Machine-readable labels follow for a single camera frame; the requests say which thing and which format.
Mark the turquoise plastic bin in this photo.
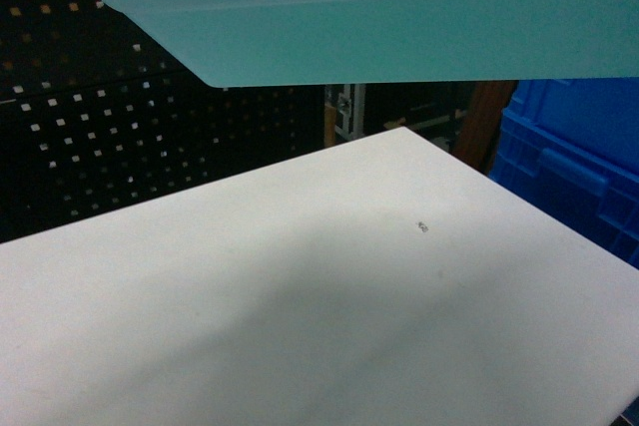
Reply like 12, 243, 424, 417
102, 0, 638, 87

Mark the black flight case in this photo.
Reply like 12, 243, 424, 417
323, 82, 475, 152

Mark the black perforated metal panel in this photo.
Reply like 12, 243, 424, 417
1, 0, 324, 241

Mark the large blue plastic crate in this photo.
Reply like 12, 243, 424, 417
489, 78, 638, 266

